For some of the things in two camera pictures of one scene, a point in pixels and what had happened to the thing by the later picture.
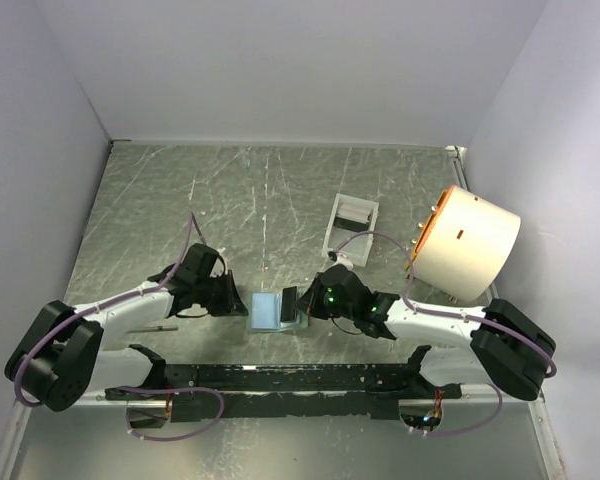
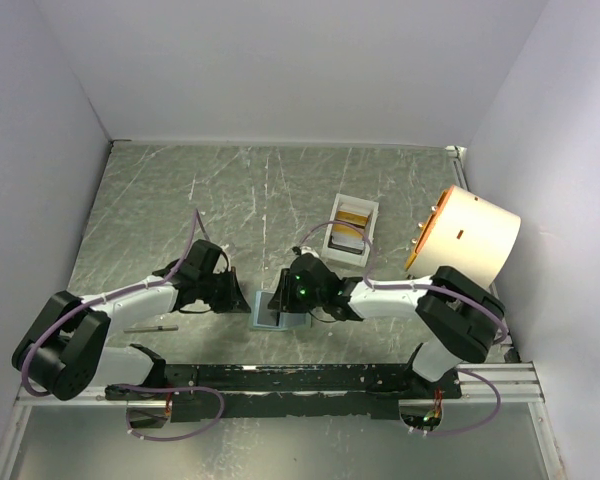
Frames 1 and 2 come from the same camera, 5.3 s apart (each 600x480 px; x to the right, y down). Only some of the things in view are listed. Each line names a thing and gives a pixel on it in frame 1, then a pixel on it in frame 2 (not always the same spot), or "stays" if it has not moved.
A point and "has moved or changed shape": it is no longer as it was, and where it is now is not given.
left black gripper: x=232 y=303 stays
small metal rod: x=155 y=328 stays
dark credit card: x=288 y=304 has moved or changed shape
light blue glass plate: x=265 y=314 stays
